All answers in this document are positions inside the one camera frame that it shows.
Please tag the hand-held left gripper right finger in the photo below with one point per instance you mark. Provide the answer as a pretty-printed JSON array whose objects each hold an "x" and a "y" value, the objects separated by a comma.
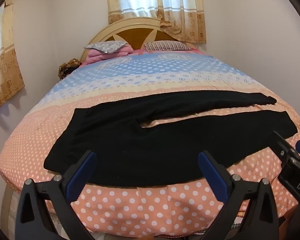
[{"x": 213, "y": 177}]

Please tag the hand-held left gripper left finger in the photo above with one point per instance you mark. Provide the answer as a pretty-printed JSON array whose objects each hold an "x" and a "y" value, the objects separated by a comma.
[{"x": 81, "y": 175}]

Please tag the black pants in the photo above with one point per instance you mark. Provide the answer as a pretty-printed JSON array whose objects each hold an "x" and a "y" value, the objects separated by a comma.
[{"x": 140, "y": 155}]

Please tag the polka dot bed blanket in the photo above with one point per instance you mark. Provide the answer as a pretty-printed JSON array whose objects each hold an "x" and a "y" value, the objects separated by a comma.
[{"x": 140, "y": 85}]

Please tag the brown patterned cloth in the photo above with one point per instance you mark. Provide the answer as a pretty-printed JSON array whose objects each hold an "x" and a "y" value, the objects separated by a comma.
[{"x": 68, "y": 67}]

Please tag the folded pink blanket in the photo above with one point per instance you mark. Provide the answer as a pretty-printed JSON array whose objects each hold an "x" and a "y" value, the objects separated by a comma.
[{"x": 102, "y": 56}]

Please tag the grey floral pillow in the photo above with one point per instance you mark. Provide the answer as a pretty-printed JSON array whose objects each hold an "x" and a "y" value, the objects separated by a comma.
[{"x": 106, "y": 46}]

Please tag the narrow beige floral curtain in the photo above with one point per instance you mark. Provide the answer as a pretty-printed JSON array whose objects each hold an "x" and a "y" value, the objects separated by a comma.
[{"x": 5, "y": 67}]

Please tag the striped pillow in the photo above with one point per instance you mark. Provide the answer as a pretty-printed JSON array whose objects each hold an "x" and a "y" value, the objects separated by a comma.
[{"x": 165, "y": 46}]

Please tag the cream wooden headboard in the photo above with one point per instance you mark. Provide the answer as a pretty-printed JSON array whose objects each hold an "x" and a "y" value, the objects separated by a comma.
[{"x": 135, "y": 33}]

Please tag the wide beige floral curtain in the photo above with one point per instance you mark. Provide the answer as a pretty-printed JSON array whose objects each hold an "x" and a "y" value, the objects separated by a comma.
[{"x": 180, "y": 17}]

